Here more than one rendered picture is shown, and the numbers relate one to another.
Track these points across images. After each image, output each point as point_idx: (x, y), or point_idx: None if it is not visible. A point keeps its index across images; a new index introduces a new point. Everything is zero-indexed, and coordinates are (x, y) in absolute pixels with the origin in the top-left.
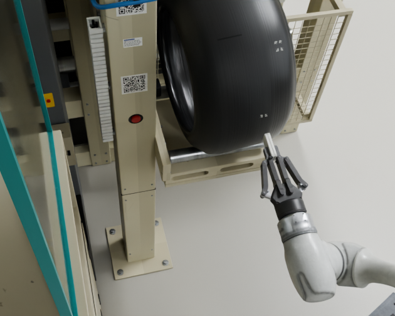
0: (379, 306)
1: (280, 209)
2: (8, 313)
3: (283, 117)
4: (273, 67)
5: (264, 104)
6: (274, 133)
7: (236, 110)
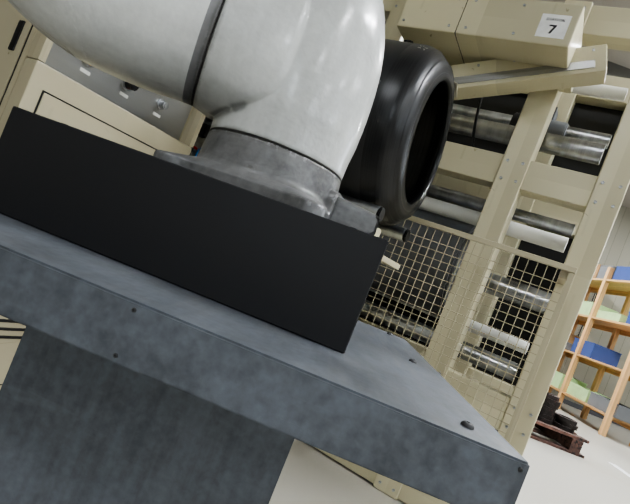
0: (358, 320)
1: None
2: None
3: (394, 97)
4: (407, 51)
5: (381, 70)
6: (379, 120)
7: None
